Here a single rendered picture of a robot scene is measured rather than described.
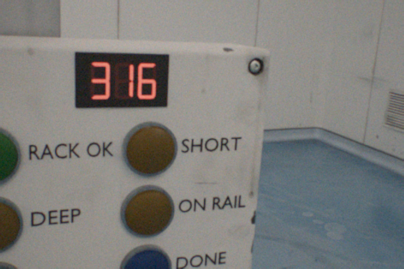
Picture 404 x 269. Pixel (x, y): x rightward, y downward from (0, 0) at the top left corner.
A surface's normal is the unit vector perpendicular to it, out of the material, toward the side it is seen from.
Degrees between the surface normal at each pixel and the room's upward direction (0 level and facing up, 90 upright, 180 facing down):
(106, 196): 90
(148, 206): 87
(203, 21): 90
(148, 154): 91
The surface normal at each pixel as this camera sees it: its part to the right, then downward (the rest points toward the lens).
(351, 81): -0.92, 0.04
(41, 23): 0.33, 0.25
